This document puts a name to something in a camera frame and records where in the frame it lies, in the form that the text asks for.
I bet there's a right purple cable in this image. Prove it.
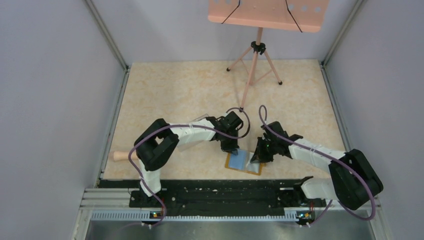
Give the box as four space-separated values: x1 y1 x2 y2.
258 104 377 228

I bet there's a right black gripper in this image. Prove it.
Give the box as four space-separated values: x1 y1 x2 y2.
251 136 278 164

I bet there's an orange leather card holder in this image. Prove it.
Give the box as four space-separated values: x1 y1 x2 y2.
224 149 264 176

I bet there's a wooden handle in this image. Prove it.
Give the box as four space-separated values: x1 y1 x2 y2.
108 151 139 162

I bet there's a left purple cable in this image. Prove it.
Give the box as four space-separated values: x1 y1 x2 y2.
128 107 252 229

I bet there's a purple cable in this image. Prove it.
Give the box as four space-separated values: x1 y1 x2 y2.
128 107 252 229
258 104 377 228

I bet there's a white slotted cable duct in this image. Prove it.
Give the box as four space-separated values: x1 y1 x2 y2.
90 210 312 222

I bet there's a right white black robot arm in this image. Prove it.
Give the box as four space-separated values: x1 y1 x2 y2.
250 121 384 211

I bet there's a clear plastic card box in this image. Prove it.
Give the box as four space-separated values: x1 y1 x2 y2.
172 113 214 152

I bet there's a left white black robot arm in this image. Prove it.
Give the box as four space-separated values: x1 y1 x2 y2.
128 109 244 207

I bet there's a pink music stand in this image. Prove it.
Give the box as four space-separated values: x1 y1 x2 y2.
207 0 330 112

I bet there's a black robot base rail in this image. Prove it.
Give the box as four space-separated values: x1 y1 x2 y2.
98 179 328 217

